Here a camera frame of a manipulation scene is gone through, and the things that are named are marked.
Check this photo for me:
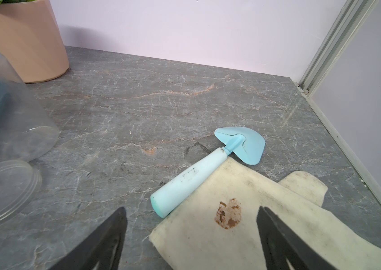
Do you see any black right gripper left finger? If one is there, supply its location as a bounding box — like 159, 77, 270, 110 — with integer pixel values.
51, 207, 127, 270

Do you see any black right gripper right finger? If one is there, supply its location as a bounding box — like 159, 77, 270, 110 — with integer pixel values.
256, 207, 335, 270

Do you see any clear jar lid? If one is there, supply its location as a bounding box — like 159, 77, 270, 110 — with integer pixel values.
0, 160, 42, 225

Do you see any clear cookie jar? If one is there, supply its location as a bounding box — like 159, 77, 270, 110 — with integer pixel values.
0, 53, 60, 162

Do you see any beige gardening glove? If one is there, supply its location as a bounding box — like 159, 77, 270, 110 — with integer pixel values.
149, 158, 381, 270

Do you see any light blue garden trowel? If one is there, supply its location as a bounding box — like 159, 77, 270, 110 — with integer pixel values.
150, 127, 266, 218

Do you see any green plant in pot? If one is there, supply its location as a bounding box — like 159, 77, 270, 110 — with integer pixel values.
0, 1, 70, 83

